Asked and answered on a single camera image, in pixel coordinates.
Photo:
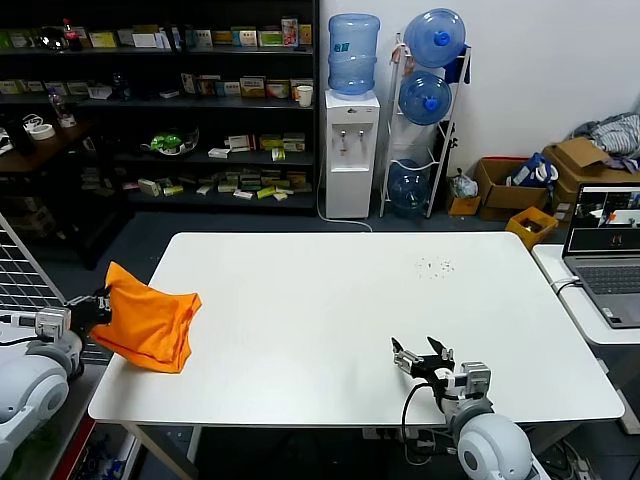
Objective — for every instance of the small green white box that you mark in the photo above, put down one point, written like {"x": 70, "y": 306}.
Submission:
{"x": 278, "y": 155}

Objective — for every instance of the white power strip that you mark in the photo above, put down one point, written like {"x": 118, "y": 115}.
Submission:
{"x": 385, "y": 433}

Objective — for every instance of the white blue medicine box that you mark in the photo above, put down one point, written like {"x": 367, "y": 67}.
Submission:
{"x": 187, "y": 85}

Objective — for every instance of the yellow plastic bin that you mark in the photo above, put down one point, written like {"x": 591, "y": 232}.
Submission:
{"x": 530, "y": 227}

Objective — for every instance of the pile of grey clothes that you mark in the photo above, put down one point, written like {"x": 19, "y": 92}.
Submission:
{"x": 617, "y": 132}

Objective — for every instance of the blue white bag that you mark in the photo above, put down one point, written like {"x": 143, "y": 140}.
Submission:
{"x": 530, "y": 172}

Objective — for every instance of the tall brown cardboard box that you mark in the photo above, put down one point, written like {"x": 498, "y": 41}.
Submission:
{"x": 580, "y": 160}

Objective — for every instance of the white orange medicine box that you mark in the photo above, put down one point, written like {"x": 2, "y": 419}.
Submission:
{"x": 294, "y": 142}

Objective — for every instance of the white red flat box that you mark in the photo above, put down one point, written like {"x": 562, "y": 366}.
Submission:
{"x": 277, "y": 89}

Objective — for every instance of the white metal jug rack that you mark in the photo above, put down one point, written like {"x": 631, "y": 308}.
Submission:
{"x": 442, "y": 165}

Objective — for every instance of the white tape roll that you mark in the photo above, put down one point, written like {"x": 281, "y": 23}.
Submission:
{"x": 41, "y": 131}

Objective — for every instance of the clear bottle with pink label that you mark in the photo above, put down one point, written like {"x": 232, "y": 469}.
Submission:
{"x": 62, "y": 110}

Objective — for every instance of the white teal medicine box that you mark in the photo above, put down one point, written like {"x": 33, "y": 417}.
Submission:
{"x": 229, "y": 89}

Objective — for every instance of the small white side table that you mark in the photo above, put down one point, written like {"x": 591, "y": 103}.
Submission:
{"x": 550, "y": 260}

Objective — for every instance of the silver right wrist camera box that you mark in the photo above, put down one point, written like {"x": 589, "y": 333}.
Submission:
{"x": 472, "y": 380}

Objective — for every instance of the brown wooden desk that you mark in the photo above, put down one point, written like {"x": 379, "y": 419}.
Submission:
{"x": 45, "y": 150}

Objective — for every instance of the grey laptop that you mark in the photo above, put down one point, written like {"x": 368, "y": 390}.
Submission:
{"x": 607, "y": 280}

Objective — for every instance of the upright blue water jug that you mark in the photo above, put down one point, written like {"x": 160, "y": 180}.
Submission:
{"x": 352, "y": 55}

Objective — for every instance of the open brown cardboard box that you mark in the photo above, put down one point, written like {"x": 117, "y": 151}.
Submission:
{"x": 492, "y": 195}

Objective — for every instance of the white water dispenser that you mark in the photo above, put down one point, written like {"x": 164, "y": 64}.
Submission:
{"x": 350, "y": 165}

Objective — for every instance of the orange t-shirt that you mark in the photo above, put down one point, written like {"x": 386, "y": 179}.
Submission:
{"x": 145, "y": 325}

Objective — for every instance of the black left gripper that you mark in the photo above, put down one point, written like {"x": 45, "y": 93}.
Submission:
{"x": 87, "y": 320}

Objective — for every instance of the pink colourful box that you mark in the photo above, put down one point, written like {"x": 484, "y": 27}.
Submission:
{"x": 289, "y": 32}

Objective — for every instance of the white paper cup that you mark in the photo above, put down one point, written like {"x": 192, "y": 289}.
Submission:
{"x": 304, "y": 96}

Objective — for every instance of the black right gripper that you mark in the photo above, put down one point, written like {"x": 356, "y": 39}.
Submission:
{"x": 437, "y": 370}

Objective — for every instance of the large white table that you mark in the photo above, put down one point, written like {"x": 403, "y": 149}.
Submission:
{"x": 325, "y": 325}

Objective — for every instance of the black shelving unit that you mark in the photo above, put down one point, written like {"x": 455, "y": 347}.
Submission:
{"x": 150, "y": 112}

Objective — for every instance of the plain white box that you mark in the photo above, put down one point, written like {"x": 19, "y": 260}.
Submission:
{"x": 145, "y": 41}

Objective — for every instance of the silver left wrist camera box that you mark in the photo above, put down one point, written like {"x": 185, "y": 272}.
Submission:
{"x": 52, "y": 324}

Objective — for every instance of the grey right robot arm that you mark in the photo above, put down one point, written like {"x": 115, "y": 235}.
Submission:
{"x": 492, "y": 445}

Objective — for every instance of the small cardboard box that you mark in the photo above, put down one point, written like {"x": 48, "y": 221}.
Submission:
{"x": 462, "y": 206}

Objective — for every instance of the dark glass dome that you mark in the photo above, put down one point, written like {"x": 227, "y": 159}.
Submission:
{"x": 52, "y": 40}

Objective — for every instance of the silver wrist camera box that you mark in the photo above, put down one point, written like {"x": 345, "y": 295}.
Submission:
{"x": 472, "y": 380}
{"x": 52, "y": 324}

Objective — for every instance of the flat white medicine box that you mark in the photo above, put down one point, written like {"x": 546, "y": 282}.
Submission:
{"x": 219, "y": 153}

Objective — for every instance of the colourful medicine box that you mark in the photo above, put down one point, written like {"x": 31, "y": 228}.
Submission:
{"x": 206, "y": 86}

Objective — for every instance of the dark blue bottle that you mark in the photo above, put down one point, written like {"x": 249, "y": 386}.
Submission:
{"x": 120, "y": 87}

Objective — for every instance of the white red medicine box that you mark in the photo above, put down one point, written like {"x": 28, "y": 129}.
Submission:
{"x": 240, "y": 143}

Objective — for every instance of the glass bowl with green items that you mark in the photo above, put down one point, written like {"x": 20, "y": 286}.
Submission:
{"x": 170, "y": 142}

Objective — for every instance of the crumpled plastic bag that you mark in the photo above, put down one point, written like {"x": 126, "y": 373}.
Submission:
{"x": 462, "y": 184}

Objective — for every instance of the cola bottle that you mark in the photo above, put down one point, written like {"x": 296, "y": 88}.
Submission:
{"x": 72, "y": 37}

